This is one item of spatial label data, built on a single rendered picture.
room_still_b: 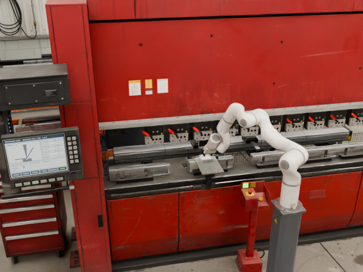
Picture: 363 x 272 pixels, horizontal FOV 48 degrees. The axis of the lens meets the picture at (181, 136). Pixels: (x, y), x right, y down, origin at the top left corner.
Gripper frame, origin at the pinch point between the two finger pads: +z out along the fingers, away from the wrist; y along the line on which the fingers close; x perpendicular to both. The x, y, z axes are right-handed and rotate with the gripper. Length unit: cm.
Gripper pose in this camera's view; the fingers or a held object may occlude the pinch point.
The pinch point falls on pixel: (207, 154)
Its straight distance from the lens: 339.5
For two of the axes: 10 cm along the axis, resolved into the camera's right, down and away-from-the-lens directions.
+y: -9.8, 0.9, -1.9
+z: -1.3, 4.3, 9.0
